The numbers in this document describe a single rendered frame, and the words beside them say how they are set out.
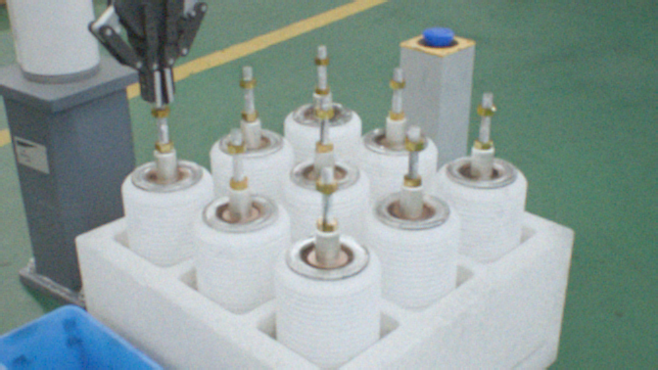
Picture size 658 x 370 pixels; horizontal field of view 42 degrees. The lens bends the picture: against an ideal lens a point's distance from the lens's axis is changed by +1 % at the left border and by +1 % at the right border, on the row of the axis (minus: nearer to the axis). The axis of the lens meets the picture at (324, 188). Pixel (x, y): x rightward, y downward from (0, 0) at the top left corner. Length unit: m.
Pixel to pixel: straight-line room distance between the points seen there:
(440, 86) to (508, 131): 0.59
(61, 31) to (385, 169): 0.41
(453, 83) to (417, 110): 0.06
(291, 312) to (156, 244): 0.21
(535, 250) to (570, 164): 0.65
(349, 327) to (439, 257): 0.13
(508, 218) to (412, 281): 0.14
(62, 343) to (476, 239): 0.46
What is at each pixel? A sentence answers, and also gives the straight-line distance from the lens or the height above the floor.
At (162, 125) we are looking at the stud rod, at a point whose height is 0.31.
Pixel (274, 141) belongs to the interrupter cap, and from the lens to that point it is 0.98.
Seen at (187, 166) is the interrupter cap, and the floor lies 0.25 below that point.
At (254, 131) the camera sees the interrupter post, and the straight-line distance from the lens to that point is 0.96.
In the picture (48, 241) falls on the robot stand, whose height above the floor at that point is 0.09.
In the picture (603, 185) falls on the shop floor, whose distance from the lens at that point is 1.50.
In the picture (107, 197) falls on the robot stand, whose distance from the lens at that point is 1.12.
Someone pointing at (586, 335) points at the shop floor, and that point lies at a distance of 1.12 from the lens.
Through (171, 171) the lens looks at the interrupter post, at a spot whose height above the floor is 0.26.
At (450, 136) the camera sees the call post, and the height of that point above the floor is 0.19.
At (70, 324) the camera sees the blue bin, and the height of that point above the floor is 0.10.
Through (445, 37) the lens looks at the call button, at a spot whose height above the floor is 0.33.
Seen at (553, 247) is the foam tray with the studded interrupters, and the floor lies 0.18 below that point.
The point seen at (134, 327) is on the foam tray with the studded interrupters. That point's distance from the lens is 0.93.
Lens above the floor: 0.65
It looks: 27 degrees down
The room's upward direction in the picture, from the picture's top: 1 degrees counter-clockwise
